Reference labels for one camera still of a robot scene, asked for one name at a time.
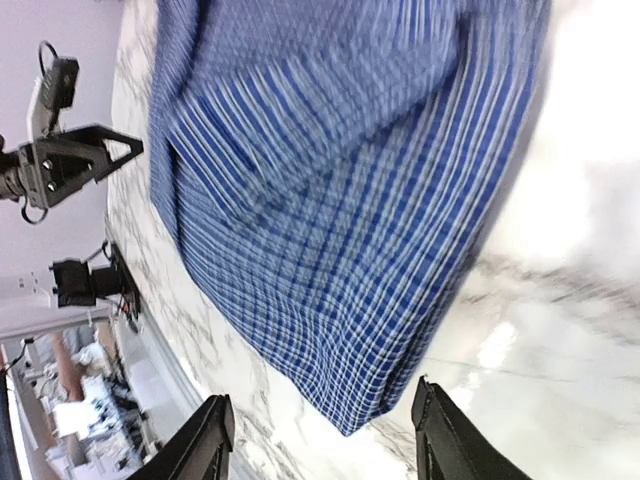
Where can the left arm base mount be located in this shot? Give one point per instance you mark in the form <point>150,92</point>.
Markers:
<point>102,276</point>

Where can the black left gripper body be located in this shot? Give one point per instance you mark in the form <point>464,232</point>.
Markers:
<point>46,173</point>

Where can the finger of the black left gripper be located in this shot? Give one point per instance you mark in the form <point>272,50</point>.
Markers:
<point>93,151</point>

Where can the blue plaid button shirt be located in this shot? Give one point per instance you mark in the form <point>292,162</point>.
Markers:
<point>327,169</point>

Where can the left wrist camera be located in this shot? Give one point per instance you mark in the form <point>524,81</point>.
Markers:
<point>59,84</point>

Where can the aluminium front rail frame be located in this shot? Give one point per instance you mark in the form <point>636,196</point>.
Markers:
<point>162,381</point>

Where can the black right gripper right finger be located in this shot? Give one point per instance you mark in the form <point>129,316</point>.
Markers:
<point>449,446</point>

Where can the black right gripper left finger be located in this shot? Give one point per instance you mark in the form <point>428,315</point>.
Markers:
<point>200,449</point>

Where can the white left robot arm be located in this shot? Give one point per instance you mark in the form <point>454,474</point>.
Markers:
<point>37,120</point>

